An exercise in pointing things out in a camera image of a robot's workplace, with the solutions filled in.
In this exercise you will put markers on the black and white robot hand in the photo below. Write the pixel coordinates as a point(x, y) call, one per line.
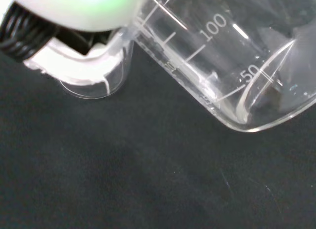
point(81, 9)

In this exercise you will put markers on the clear graduated glass beaker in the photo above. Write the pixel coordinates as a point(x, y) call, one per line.
point(116, 88)

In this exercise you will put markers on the black cloth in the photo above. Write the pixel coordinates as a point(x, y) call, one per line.
point(123, 169)

